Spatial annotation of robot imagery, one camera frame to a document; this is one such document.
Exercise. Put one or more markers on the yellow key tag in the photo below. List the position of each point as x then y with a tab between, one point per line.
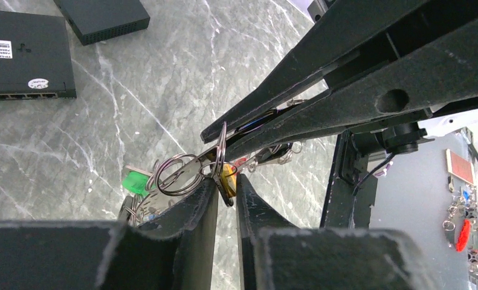
228	179

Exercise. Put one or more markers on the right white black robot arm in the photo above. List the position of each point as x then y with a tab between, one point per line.
426	24

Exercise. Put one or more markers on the plain black box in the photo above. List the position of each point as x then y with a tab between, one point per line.
94	21

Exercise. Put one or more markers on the black box with white label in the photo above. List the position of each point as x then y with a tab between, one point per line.
35	58

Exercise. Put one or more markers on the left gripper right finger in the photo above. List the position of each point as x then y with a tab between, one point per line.
275	254

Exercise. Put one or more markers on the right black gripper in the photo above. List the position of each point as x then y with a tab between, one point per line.
366	168

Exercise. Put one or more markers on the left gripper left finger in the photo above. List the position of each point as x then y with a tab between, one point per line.
173	251

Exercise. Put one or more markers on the green key tag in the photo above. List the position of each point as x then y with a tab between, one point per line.
135	182

